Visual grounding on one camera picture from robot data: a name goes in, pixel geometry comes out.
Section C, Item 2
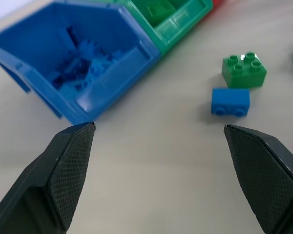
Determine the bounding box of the green brick in bin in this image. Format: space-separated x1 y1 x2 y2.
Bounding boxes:
146 0 178 26

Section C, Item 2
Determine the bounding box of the green plastic storage bin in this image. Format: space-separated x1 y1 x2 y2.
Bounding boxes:
112 0 213 57

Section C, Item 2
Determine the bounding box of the red plastic storage bin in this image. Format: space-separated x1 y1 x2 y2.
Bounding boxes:
211 0 223 13

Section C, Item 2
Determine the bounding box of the blue plastic storage bin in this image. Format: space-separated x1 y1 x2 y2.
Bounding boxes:
0 2 162 125

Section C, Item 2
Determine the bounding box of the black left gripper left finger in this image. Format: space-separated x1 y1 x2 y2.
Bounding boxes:
0 121 97 234

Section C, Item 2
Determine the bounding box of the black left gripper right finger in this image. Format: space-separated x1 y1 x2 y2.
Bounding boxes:
223 124 293 234

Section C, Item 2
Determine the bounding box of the green four-stud building brick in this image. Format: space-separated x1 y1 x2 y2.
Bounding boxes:
221 51 268 88

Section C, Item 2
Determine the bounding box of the blue two-stud building brick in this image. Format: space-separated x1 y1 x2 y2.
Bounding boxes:
210 88 251 116

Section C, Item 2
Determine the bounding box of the blue building bricks pile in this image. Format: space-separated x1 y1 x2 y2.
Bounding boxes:
51 25 124 90

